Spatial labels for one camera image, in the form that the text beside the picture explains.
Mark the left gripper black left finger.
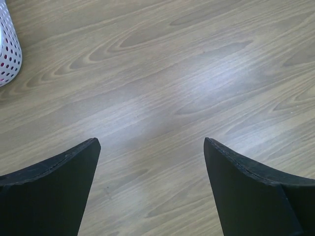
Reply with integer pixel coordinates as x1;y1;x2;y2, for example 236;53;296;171
0;138;101;236

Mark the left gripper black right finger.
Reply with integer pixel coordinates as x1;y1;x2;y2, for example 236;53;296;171
204;138;315;236

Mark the white perforated plastic basket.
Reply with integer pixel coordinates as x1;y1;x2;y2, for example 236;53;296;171
0;0;23;87

